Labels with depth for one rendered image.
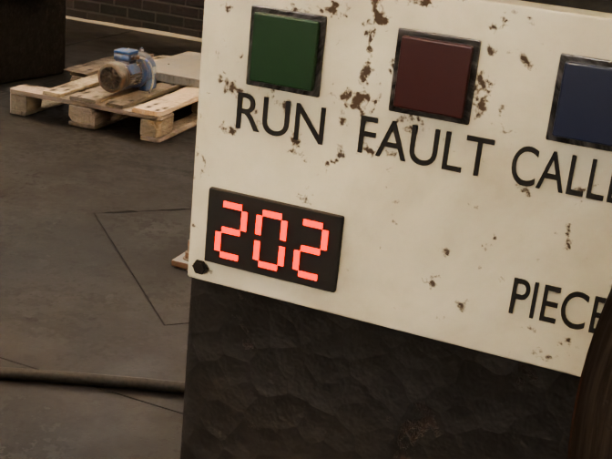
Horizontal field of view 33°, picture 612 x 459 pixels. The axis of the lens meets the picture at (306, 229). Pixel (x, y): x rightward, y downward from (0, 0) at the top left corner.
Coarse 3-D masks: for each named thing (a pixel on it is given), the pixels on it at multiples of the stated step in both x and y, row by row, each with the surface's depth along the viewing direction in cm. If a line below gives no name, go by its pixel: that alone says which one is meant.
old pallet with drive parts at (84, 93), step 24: (72, 72) 534; (96, 72) 537; (24, 96) 491; (48, 96) 486; (72, 96) 481; (96, 96) 485; (144, 96) 494; (168, 96) 498; (192, 96) 503; (72, 120) 485; (96, 120) 482; (144, 120) 472; (168, 120) 478; (192, 120) 508
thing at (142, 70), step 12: (120, 48) 493; (120, 60) 489; (132, 60) 489; (144, 60) 498; (108, 72) 481; (120, 72) 480; (132, 72) 487; (144, 72) 498; (156, 72) 508; (108, 84) 487; (120, 84) 481; (132, 84) 492; (144, 84) 502; (156, 84) 512
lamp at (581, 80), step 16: (576, 64) 49; (576, 80) 49; (592, 80) 49; (608, 80) 48; (560, 96) 49; (576, 96) 49; (592, 96) 49; (608, 96) 48; (560, 112) 50; (576, 112) 49; (592, 112) 49; (608, 112) 49; (560, 128) 50; (576, 128) 49; (592, 128) 49; (608, 128) 49; (608, 144) 49
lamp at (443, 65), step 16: (416, 48) 51; (432, 48) 51; (448, 48) 51; (464, 48) 50; (400, 64) 52; (416, 64) 52; (432, 64) 51; (448, 64) 51; (464, 64) 51; (400, 80) 52; (416, 80) 52; (432, 80) 51; (448, 80) 51; (464, 80) 51; (400, 96) 52; (416, 96) 52; (432, 96) 52; (448, 96) 51; (464, 96) 51; (432, 112) 52; (448, 112) 52
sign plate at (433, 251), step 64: (256, 0) 54; (320, 0) 53; (384, 0) 52; (448, 0) 51; (512, 0) 51; (320, 64) 54; (384, 64) 53; (512, 64) 50; (256, 128) 56; (320, 128) 55; (384, 128) 54; (448, 128) 52; (512, 128) 51; (256, 192) 58; (320, 192) 56; (384, 192) 55; (448, 192) 53; (512, 192) 52; (576, 192) 51; (192, 256) 60; (320, 256) 57; (384, 256) 56; (448, 256) 54; (512, 256) 53; (576, 256) 52; (384, 320) 57; (448, 320) 55; (512, 320) 54; (576, 320) 53
